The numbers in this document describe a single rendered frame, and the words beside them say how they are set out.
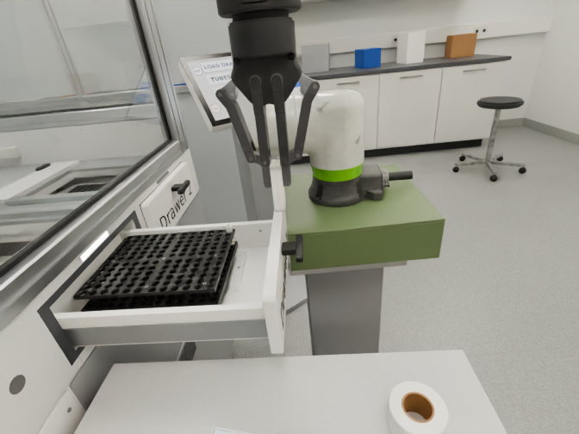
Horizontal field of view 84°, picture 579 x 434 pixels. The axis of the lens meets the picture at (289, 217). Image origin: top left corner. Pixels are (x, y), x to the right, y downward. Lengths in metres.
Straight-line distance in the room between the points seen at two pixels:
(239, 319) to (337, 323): 0.52
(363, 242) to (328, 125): 0.26
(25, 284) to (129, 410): 0.23
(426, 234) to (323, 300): 0.33
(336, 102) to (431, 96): 3.07
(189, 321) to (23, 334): 0.20
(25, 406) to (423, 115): 3.64
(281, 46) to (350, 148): 0.39
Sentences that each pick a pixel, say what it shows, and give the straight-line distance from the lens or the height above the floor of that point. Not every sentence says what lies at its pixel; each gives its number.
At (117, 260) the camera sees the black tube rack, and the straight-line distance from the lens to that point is 0.65.
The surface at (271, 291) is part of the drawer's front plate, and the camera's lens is 0.43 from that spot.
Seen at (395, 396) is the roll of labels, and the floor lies 0.80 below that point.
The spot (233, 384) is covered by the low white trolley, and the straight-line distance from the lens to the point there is 0.56.
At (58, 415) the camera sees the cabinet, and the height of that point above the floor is 0.78.
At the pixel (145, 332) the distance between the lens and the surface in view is 0.54.
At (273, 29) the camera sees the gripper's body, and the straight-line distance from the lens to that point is 0.39.
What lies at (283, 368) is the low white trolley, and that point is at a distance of 0.56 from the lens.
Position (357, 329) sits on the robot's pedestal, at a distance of 0.99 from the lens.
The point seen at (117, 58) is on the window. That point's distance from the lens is 0.85.
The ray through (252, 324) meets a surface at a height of 0.87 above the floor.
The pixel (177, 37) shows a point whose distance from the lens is 2.19.
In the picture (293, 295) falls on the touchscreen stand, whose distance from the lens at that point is 1.75.
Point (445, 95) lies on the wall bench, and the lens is 3.81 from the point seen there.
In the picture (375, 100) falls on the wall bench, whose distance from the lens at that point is 3.56.
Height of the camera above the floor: 1.21
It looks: 29 degrees down
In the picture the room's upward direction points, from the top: 6 degrees counter-clockwise
